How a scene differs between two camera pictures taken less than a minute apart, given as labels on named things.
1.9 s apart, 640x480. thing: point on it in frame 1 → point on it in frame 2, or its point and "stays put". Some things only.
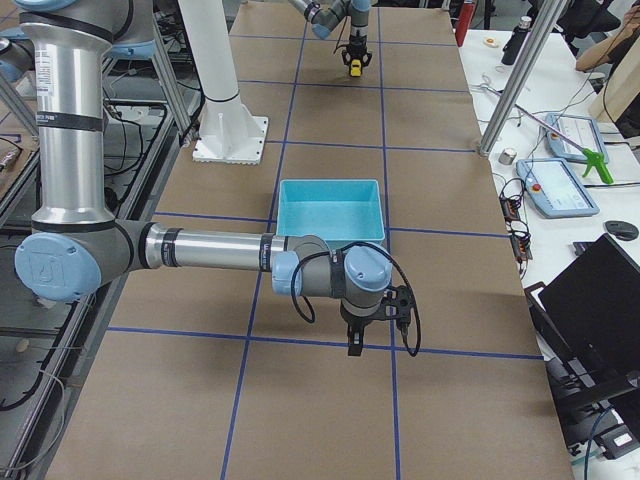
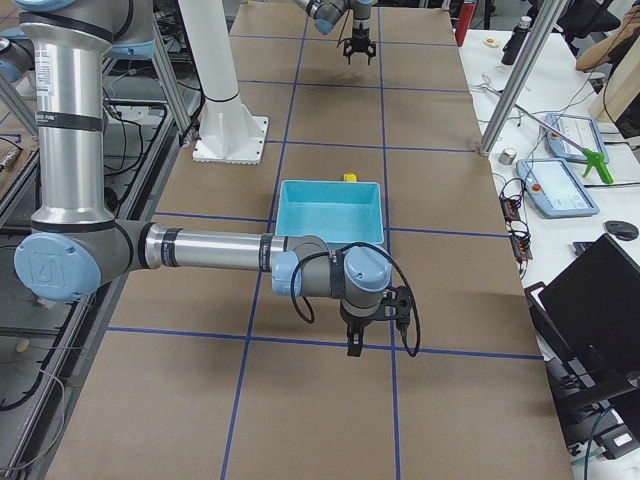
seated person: (615, 49) stays put
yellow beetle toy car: (355, 70) → (350, 177)
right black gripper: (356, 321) stays put
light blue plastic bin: (339, 211) stays put
